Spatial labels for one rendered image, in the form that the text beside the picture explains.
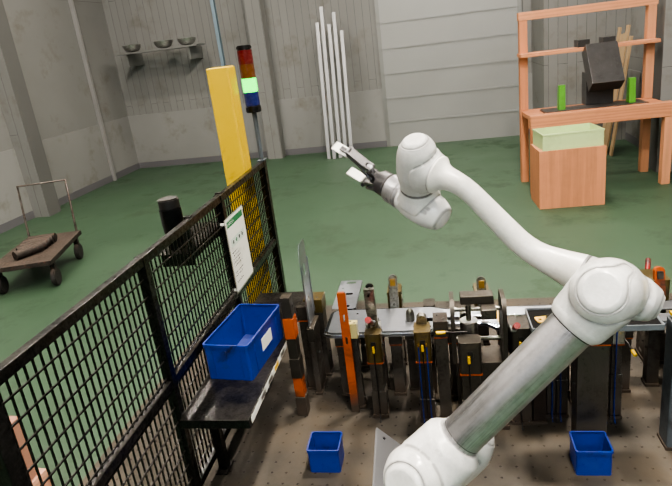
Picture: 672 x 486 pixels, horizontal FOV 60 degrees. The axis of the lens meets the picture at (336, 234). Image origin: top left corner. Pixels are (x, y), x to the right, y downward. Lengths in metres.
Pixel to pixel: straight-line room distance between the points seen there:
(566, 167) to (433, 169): 5.35
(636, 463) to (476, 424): 0.84
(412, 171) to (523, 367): 0.55
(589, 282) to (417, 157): 0.52
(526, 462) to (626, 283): 0.97
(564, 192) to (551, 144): 0.56
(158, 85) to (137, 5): 1.52
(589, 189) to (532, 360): 5.66
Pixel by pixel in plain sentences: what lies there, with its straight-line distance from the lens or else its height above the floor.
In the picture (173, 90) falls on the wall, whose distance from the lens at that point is 12.36.
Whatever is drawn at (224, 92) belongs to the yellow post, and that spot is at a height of 1.90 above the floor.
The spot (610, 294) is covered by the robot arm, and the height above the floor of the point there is 1.52.
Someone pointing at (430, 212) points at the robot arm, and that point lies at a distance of 1.59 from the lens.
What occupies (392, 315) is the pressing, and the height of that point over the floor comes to 1.00.
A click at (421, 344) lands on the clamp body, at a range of 2.05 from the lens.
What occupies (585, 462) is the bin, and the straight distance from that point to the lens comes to 2.03.
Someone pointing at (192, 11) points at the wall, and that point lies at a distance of 12.10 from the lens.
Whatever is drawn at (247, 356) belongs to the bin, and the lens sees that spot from 1.93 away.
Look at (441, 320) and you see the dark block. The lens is 1.99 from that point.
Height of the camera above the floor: 2.04
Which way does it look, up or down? 18 degrees down
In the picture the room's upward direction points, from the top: 7 degrees counter-clockwise
